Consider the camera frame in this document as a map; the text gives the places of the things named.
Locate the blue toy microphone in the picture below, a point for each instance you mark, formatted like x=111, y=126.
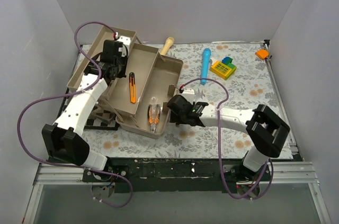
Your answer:
x=205, y=65

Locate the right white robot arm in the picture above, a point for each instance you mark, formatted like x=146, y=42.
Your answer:
x=268, y=132

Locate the floral table mat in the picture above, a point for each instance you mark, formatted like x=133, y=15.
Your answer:
x=249, y=86

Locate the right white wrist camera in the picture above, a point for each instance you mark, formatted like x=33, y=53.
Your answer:
x=188, y=94

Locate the black white checkerboard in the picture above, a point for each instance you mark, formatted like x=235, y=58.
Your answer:
x=102, y=121

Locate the yellow green toy block house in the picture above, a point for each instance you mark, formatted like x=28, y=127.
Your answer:
x=224, y=69

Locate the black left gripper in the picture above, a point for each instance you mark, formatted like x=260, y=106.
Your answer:
x=122, y=73

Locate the orange utility knife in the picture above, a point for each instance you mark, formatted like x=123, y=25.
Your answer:
x=132, y=87

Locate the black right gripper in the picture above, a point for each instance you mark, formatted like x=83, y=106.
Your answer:
x=175, y=118

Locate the orange tape measure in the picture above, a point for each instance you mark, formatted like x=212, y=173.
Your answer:
x=262, y=54

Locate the taupe plastic tool box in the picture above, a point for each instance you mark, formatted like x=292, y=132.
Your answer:
x=157, y=77

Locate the orange handled pliers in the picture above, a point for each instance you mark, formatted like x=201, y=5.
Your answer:
x=153, y=116

